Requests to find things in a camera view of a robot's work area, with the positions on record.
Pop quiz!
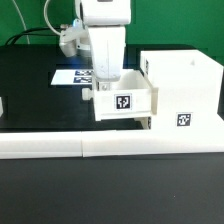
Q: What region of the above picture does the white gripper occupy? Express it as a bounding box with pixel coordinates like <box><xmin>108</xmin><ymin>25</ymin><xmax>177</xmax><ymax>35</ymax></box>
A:
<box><xmin>88</xmin><ymin>26</ymin><xmax>126</xmax><ymax>91</ymax></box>

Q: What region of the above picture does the white drawer tray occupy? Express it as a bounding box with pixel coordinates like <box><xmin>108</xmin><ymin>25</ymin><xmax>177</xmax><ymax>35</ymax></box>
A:
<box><xmin>82</xmin><ymin>69</ymin><xmax>158</xmax><ymax>121</ymax></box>
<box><xmin>139</xmin><ymin>117</ymin><xmax>152</xmax><ymax>130</ymax></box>

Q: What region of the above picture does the white front drawer tray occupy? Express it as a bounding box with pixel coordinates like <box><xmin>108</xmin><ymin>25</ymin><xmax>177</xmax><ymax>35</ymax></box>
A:
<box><xmin>139</xmin><ymin>117</ymin><xmax>152</xmax><ymax>130</ymax></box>

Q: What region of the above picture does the white drawer cabinet box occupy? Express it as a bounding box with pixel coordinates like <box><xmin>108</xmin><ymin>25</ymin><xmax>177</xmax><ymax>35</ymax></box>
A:
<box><xmin>140</xmin><ymin>50</ymin><xmax>224</xmax><ymax>131</ymax></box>

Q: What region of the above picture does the white sheet with markers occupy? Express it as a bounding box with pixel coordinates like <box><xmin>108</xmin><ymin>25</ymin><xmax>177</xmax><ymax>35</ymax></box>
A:
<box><xmin>51</xmin><ymin>69</ymin><xmax>93</xmax><ymax>85</ymax></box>

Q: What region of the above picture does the white L-shaped fence bar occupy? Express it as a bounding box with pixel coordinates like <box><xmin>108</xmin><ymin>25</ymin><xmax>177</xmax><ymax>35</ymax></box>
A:
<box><xmin>82</xmin><ymin>114</ymin><xmax>224</xmax><ymax>157</ymax></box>

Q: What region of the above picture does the white front fence bar left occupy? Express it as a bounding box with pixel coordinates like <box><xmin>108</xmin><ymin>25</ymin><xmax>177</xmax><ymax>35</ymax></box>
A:
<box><xmin>0</xmin><ymin>132</ymin><xmax>83</xmax><ymax>159</ymax></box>

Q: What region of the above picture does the thin white cable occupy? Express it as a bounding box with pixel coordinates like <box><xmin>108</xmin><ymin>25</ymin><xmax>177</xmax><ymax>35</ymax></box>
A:
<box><xmin>11</xmin><ymin>0</ymin><xmax>31</xmax><ymax>45</ymax></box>

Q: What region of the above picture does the black cable bundle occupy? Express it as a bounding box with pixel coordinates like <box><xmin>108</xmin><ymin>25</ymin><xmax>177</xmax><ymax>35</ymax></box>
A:
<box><xmin>4</xmin><ymin>23</ymin><xmax>69</xmax><ymax>46</ymax></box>

